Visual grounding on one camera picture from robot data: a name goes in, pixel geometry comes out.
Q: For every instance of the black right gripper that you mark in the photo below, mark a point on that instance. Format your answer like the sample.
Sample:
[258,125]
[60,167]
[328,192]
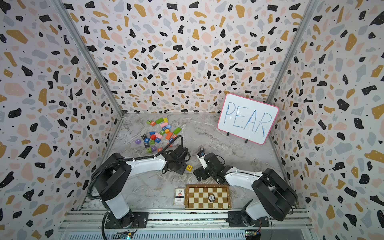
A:
[201,170]

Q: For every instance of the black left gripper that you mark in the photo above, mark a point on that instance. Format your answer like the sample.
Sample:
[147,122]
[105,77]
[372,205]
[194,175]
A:
[182,171]

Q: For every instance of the yellow E letter block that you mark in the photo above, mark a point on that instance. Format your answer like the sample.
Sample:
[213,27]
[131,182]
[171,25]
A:
[189,168]

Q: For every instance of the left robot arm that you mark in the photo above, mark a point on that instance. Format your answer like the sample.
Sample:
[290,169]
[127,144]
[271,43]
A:
[108,181]

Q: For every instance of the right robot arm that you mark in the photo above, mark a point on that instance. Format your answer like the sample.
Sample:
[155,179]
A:
[275,197]

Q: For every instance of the long orange block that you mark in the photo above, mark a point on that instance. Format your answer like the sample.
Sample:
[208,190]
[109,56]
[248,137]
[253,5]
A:
[169,135]

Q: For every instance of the long green block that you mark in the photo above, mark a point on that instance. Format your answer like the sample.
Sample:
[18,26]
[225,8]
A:
[177,130]

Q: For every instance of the chess piece on board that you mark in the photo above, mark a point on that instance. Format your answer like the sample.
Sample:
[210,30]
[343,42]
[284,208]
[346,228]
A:
[211,198]

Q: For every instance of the red cube block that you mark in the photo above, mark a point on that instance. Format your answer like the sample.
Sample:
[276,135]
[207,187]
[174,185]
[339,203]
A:
[153,136]

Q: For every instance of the wooden chessboard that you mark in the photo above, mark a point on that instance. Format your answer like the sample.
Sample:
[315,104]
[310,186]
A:
[197,197]

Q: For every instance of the long pink block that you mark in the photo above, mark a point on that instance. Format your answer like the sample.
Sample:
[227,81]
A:
[164,124]

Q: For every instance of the playing card box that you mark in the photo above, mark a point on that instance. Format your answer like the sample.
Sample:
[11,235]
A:
[179,199]

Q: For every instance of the pink framed whiteboard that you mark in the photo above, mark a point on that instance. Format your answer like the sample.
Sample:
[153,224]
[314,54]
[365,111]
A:
[247,119]

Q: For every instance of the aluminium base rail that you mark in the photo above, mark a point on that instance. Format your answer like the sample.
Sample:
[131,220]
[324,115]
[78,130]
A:
[177,224]

